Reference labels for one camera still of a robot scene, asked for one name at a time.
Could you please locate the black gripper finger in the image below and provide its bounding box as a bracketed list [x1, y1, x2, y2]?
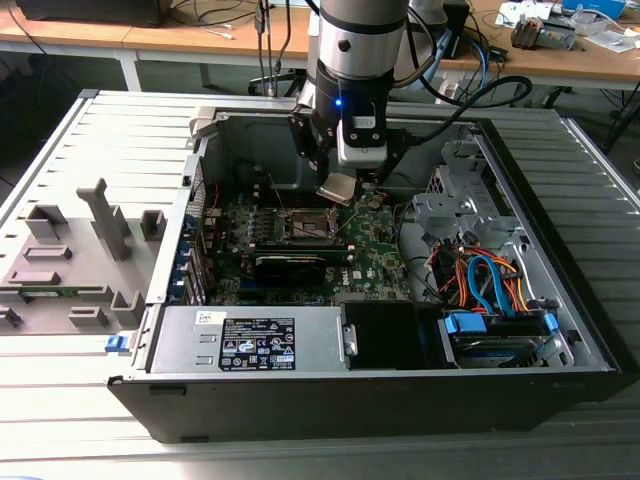
[287, 112, 338, 177]
[366, 128, 410, 195]

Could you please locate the silver CPU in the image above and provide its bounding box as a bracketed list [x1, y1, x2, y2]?
[315, 172, 359, 206]

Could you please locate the metal socket cover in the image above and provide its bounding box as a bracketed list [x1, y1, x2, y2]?
[324, 203, 342, 240]

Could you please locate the thin metal locking lever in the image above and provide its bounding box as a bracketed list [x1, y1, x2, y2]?
[268, 173, 291, 217]
[337, 208, 360, 235]

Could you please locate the CPU socket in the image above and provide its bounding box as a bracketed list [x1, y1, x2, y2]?
[282, 204, 341, 241]

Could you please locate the CPU cooler heat sink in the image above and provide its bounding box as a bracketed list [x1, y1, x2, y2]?
[510, 13, 577, 51]

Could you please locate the office chair base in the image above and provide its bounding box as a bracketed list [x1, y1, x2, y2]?
[247, 67, 301, 99]

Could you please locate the silver metal drive cage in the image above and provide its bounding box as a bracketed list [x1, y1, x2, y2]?
[407, 138, 524, 246]

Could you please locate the green motherboard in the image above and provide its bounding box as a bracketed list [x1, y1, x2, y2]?
[199, 187, 417, 307]

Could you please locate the black graphics card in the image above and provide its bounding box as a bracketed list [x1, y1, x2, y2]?
[241, 253, 329, 290]

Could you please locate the black desktop device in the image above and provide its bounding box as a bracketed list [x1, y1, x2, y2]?
[443, 0, 472, 60]

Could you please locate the wooden desk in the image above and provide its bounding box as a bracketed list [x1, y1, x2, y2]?
[0, 0, 316, 57]
[439, 0, 640, 84]

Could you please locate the black plastic shroud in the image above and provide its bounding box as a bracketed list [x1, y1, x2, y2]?
[342, 301, 419, 371]

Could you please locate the hard disk in blue carrier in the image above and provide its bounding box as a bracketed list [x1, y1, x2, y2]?
[438, 307, 561, 369]

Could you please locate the silver power supply unit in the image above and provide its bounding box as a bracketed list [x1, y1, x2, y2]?
[147, 304, 359, 374]

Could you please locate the blue cardboard box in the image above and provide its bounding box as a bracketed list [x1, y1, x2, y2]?
[562, 0, 627, 20]

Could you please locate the black box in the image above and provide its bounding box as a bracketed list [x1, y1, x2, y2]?
[14, 0, 169, 29]

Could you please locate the grey parts rack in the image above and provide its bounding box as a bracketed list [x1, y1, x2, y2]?
[0, 177, 169, 336]

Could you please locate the black PC case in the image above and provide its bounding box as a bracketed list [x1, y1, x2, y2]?
[107, 102, 636, 446]

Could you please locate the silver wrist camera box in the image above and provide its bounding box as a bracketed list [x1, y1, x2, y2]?
[335, 115, 390, 167]

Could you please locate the thick black camera cable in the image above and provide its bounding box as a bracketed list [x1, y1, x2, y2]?
[399, 74, 534, 147]

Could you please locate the red orange wire bundle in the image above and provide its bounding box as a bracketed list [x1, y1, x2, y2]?
[430, 239, 474, 307]

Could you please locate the blue wire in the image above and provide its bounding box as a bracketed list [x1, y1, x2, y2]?
[467, 254, 516, 316]

